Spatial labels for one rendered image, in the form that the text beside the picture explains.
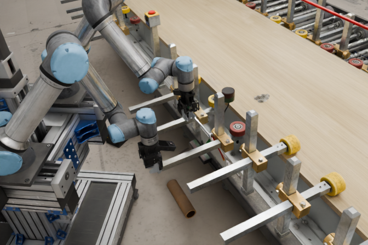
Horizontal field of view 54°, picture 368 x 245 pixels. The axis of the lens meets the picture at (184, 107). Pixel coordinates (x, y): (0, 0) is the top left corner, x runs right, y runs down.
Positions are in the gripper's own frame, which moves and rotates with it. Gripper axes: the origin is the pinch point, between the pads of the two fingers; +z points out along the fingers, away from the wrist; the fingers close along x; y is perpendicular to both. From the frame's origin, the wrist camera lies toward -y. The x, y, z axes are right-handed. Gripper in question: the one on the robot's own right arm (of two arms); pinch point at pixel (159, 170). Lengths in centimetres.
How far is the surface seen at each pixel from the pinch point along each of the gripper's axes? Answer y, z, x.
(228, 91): -38.5, -28.1, -3.2
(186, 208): -22, 75, -27
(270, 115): -61, -7, 1
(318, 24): -142, -14, -54
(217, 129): -32.6, -8.0, -3.3
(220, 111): -34.1, -18.9, -2.2
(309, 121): -74, -7, 14
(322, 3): -142, -28, -54
